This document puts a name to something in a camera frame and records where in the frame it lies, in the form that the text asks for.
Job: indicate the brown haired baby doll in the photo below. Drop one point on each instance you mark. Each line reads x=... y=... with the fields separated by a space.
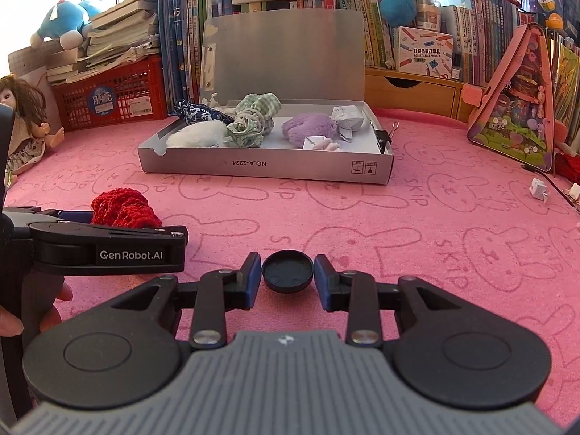
x=22 y=113

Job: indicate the pink toy house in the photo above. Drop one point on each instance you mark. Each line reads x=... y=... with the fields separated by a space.
x=516 y=118

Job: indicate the shiny yellow plastic folder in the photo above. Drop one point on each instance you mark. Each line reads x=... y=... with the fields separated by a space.
x=568 y=86

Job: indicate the white label printer box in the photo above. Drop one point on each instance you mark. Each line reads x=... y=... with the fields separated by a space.
x=423 y=54

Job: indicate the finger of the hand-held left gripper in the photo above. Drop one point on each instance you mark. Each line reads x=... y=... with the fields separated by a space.
x=75 y=216
x=113 y=234

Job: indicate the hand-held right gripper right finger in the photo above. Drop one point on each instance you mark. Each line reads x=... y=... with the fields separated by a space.
x=322 y=283

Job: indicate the red woven item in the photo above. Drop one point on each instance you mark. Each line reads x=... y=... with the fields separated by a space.
x=568 y=165

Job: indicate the small clear container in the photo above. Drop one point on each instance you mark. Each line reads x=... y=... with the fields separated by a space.
x=428 y=14

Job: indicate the black round lid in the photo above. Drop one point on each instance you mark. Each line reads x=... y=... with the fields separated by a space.
x=287 y=272

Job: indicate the red crocheted scrunchie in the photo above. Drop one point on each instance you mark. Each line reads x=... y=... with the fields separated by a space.
x=124 y=208

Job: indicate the white tissue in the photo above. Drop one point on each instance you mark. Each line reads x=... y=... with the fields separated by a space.
x=220 y=108

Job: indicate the blue patterned cloth pouch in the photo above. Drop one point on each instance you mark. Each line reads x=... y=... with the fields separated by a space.
x=197 y=112

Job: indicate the person's left hand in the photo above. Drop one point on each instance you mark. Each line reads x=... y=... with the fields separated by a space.
x=50 y=319

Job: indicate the row of tall textbooks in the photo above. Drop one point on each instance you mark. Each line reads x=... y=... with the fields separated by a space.
x=489 y=36

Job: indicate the blue cat plush toy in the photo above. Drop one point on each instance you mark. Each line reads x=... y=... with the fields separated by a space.
x=59 y=22

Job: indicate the wooden drawer organizer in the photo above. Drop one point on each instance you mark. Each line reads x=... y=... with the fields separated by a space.
x=421 y=93

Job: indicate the purple fluffy heart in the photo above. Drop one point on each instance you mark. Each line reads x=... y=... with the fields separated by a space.
x=308 y=127

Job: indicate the small white pink packet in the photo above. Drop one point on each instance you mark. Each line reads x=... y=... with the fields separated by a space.
x=319 y=143

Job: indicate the white fluffy plush toy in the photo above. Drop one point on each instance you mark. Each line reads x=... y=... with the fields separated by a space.
x=195 y=136

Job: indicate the small white folded paper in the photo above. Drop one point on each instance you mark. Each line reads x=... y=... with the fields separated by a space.
x=575 y=191
x=540 y=189

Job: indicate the grey cardboard box with lid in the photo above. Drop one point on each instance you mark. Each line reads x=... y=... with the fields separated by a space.
x=272 y=165

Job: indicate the row of blue thin books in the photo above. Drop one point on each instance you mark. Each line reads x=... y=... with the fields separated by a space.
x=179 y=40

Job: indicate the white grid panel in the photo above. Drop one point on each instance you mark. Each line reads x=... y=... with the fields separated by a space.
x=27 y=61

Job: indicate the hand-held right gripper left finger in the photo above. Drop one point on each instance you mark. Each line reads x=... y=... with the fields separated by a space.
x=253 y=281

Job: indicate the black binder clip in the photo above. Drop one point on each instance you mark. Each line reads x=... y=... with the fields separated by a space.
x=384 y=138

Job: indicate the row of colourful picture books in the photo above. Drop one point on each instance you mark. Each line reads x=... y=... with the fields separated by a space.
x=371 y=22

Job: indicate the green checked scrunchie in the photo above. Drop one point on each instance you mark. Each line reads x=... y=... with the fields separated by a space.
x=253 y=118

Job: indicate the pink rabbit printed blanket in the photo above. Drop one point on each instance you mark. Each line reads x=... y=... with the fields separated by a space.
x=453 y=217

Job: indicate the stack of books and papers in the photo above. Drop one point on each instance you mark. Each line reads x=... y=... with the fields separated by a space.
x=118 y=27

